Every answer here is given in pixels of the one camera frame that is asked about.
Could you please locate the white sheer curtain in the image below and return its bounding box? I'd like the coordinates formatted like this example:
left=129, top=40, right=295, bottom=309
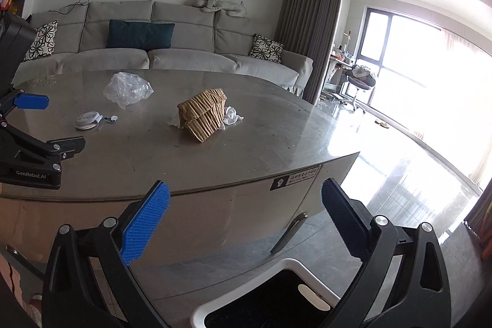
left=438, top=26, right=492, bottom=194

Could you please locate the black charger cable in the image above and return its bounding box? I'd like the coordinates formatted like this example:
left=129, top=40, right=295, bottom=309
left=48, top=0, right=87, bottom=16

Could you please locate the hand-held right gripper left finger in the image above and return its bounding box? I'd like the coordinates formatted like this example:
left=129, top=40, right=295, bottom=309
left=42, top=181, right=172, bottom=328

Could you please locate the white trash bin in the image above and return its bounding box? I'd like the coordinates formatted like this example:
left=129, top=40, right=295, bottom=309
left=191, top=258, right=341, bottom=328

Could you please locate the white cluttered desk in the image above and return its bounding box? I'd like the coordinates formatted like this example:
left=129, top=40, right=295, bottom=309
left=325, top=32, right=356, bottom=104

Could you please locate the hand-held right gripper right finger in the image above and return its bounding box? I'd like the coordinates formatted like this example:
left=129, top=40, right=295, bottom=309
left=320, top=177, right=451, bottom=328

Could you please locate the white table label sticker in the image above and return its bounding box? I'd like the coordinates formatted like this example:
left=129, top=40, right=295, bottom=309
left=270, top=164, right=321, bottom=191

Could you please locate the small white crumpled plastic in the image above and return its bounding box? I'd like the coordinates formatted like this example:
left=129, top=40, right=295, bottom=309
left=223, top=106, right=244, bottom=127

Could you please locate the white round case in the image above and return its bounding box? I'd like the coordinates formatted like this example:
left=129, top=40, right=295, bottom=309
left=74, top=112, right=103, bottom=130

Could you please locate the grey fabric sofa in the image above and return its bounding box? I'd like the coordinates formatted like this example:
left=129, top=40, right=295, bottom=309
left=13, top=1, right=314, bottom=95

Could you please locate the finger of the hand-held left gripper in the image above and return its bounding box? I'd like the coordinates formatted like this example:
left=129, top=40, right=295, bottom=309
left=0, top=90, right=50, bottom=127
left=0, top=125, right=86, bottom=162

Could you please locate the clear plastic bag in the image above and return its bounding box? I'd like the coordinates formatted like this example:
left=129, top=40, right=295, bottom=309
left=102, top=72, right=154, bottom=110

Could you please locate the dark framed balcony window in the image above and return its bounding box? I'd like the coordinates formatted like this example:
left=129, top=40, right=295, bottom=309
left=355, top=5, right=443, bottom=110

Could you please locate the grey brown curtain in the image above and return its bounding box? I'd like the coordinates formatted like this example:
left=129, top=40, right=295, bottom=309
left=274, top=0, right=350, bottom=106

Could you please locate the floral black white cushion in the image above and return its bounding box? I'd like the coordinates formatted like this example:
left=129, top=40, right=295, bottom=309
left=24, top=20, right=58, bottom=61
left=248, top=34, right=284, bottom=63

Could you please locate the teal cushion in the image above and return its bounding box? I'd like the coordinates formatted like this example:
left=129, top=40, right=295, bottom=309
left=106, top=19, right=175, bottom=49

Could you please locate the grey swivel stool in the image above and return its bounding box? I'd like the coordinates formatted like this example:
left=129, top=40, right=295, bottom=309
left=346, top=65, right=379, bottom=113

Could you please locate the grey plush toy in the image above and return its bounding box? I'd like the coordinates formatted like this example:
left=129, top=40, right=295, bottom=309
left=191, top=0, right=247, bottom=18

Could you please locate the metal table leg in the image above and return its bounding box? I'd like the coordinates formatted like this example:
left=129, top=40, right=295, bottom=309
left=6, top=245, right=44, bottom=277
left=270, top=213, right=307, bottom=255

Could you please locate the brown corrugated paper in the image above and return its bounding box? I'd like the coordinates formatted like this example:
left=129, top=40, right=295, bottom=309
left=177, top=88, right=228, bottom=143

